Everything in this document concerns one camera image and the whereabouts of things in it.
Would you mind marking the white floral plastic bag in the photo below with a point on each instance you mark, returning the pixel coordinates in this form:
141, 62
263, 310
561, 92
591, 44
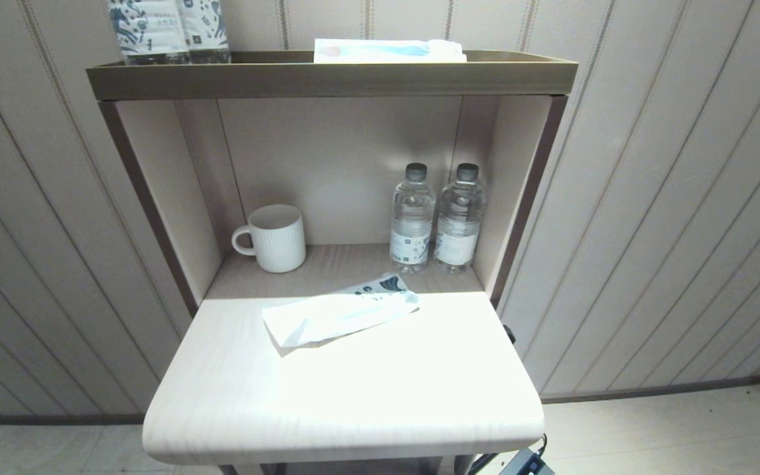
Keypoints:
334, 316

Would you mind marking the clear plastic water bottle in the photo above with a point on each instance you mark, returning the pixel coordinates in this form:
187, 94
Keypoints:
459, 224
411, 224

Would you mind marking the white ribbed mug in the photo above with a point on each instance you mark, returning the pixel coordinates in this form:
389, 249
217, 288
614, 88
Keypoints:
278, 241

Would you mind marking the beige wooden shelf unit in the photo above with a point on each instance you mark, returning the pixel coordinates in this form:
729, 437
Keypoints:
327, 76

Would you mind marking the white tissue pack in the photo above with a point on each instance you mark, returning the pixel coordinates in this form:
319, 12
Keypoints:
386, 51

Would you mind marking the blue electronic device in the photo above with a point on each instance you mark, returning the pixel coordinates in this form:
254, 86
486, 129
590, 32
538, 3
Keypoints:
525, 465

